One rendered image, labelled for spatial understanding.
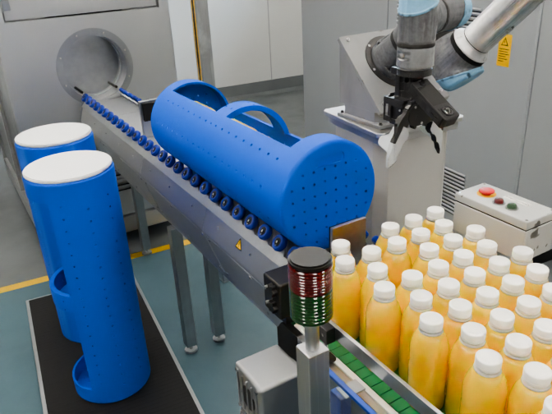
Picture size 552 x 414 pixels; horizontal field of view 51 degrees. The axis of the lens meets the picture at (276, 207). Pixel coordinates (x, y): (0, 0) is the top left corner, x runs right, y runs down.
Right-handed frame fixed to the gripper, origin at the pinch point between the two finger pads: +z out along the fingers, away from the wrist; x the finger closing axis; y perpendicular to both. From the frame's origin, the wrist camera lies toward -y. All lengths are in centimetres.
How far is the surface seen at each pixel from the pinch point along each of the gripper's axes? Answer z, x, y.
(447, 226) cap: 13.2, -2.7, -7.7
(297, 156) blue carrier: 0.4, 17.6, 19.9
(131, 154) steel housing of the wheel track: 34, 22, 141
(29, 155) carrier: 22, 62, 131
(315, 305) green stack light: 2, 47, -29
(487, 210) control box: 12.4, -14.3, -8.6
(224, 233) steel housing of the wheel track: 34, 22, 54
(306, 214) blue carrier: 14.8, 16.7, 18.1
